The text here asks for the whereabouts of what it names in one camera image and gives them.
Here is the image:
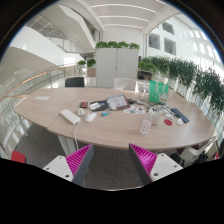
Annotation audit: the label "black flat case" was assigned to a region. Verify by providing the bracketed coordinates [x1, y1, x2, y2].
[89, 99, 109, 112]

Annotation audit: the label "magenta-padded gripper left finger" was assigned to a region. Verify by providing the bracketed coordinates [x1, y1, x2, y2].
[43, 143, 95, 187]

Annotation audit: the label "colourful sticker sheet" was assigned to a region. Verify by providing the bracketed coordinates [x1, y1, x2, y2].
[123, 104, 147, 115]

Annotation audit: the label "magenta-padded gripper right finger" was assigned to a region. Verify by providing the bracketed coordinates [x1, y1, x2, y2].
[128, 143, 184, 186]

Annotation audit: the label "dark blue keyboard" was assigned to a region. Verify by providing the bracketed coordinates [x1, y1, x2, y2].
[170, 107, 190, 124]

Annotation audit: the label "glass railing with wooden handrail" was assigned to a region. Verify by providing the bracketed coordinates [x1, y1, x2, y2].
[0, 63, 81, 111]

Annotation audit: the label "black cable tangle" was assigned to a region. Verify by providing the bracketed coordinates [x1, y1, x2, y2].
[128, 98, 174, 116]

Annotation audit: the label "red chair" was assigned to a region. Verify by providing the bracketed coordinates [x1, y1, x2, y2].
[10, 150, 28, 164]

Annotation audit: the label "green tote bag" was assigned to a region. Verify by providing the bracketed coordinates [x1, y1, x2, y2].
[148, 79, 170, 104]

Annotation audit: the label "white power strip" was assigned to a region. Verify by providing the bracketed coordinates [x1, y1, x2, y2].
[59, 108, 82, 126]

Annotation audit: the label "ceiling light strips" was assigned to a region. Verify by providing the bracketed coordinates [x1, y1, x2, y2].
[89, 3, 158, 29]

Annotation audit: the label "potted green plants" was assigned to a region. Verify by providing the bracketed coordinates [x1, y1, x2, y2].
[77, 58, 97, 78]

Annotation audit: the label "clear plastic water bottle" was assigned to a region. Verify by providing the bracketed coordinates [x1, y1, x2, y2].
[139, 111, 154, 135]

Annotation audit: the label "white cabinet with plants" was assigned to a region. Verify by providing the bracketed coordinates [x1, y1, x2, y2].
[94, 40, 141, 88]

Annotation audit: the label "white power strip cable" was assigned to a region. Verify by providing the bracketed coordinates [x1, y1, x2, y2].
[73, 121, 82, 152]

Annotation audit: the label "white paper sheet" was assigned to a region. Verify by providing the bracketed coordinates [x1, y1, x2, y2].
[33, 95, 51, 102]

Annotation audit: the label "black chair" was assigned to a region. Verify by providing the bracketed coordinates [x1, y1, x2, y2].
[64, 76, 86, 88]

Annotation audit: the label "clear tumbler with white lid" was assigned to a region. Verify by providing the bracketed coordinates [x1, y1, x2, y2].
[138, 83, 148, 101]

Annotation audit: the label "green hedge plant row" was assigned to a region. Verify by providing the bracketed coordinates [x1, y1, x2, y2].
[138, 54, 224, 114]

